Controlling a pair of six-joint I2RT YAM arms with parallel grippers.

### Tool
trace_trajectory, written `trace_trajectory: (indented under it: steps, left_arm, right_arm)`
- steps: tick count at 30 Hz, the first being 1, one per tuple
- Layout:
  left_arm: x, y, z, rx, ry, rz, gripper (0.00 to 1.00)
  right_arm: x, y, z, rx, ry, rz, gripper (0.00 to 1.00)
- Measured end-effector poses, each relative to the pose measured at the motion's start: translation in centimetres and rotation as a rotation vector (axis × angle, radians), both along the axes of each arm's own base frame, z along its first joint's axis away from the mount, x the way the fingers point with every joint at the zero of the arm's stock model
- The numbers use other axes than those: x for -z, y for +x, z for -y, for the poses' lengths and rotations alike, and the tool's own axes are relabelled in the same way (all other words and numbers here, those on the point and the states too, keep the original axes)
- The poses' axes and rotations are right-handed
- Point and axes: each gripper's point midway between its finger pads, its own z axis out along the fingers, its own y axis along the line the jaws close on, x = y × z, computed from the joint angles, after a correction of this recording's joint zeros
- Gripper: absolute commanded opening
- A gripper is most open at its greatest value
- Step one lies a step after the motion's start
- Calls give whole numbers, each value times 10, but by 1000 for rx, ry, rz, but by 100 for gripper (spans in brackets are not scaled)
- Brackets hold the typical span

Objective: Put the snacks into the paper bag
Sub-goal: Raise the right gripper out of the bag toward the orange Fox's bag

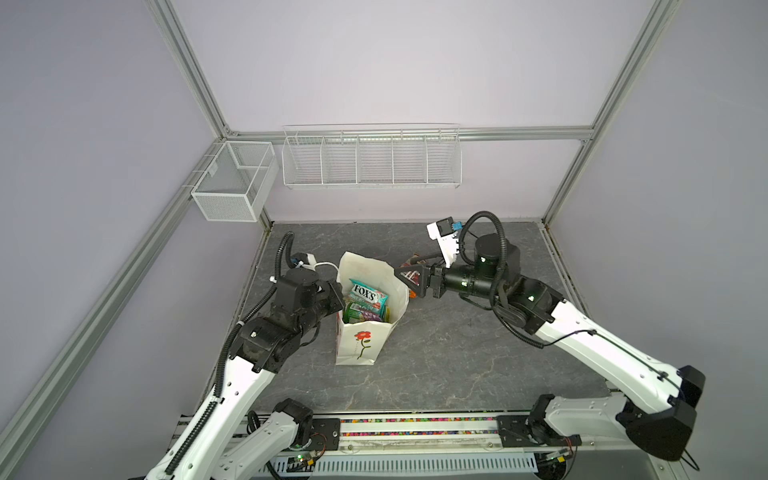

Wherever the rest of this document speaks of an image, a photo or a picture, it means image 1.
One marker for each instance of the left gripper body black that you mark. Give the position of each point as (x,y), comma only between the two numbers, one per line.
(327,301)

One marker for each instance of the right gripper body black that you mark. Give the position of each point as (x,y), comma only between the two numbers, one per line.
(463,281)

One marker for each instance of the orange Fox's fruits candy bag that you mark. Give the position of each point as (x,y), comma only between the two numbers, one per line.
(435,272)

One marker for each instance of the white floral paper bag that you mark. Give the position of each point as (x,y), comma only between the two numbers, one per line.
(360,344)

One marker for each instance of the teal Fox's mint bag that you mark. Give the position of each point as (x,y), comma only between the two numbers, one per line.
(373,299)

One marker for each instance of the green candy bag back side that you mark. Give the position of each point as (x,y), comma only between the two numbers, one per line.
(355,312)

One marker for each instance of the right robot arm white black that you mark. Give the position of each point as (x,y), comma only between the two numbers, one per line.
(652,404)

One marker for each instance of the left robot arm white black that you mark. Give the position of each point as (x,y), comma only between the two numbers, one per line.
(203,451)

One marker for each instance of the white mesh box basket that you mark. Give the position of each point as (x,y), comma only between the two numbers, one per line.
(236,183)

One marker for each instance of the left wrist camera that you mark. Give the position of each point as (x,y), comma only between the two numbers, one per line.
(304,260)

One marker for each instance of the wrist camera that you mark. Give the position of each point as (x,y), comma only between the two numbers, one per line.
(304,260)
(445,232)

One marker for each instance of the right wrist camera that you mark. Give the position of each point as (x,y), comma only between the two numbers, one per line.
(445,232)

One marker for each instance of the white wire shelf basket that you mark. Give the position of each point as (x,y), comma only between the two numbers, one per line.
(389,155)

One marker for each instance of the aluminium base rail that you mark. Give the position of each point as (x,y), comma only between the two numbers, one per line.
(420,435)

